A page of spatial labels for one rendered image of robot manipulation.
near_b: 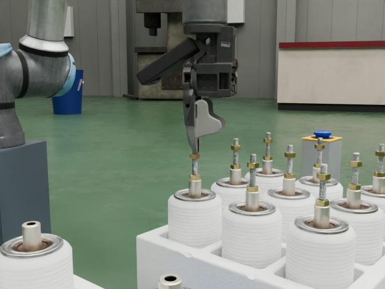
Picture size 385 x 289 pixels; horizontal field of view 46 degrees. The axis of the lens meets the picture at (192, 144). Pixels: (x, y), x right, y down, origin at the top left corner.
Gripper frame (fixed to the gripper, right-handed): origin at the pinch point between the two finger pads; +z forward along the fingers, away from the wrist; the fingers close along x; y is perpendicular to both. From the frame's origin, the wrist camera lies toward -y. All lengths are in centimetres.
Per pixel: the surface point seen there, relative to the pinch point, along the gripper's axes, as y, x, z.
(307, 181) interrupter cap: 20.1, 14.6, 9.0
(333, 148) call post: 25.9, 31.0, 4.9
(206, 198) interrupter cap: 3.0, -2.4, 8.8
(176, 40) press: -177, 639, -61
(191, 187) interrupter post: 0.0, -1.0, 7.4
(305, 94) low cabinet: 26, 486, 15
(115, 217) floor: -39, 56, 34
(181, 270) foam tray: 0.1, -8.4, 19.5
